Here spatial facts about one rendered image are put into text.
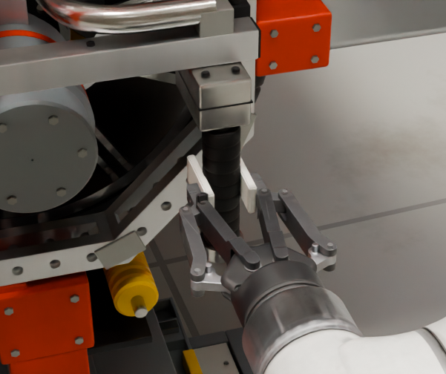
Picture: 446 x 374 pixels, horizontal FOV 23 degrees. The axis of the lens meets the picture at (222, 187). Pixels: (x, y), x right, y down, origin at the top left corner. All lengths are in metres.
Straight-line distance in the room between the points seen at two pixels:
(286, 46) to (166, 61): 0.28
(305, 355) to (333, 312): 0.06
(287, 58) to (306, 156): 1.34
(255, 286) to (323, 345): 0.10
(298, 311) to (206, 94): 0.23
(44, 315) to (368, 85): 1.66
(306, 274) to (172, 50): 0.24
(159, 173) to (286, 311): 0.52
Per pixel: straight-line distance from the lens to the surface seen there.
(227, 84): 0.96
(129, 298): 1.38
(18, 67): 0.94
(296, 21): 1.21
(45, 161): 1.05
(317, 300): 0.84
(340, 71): 2.91
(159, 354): 1.72
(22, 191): 1.06
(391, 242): 2.32
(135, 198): 1.33
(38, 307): 1.34
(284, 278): 0.87
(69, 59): 0.94
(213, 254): 1.06
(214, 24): 0.96
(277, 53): 1.22
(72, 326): 1.37
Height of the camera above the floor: 1.43
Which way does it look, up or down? 36 degrees down
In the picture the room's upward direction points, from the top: straight up
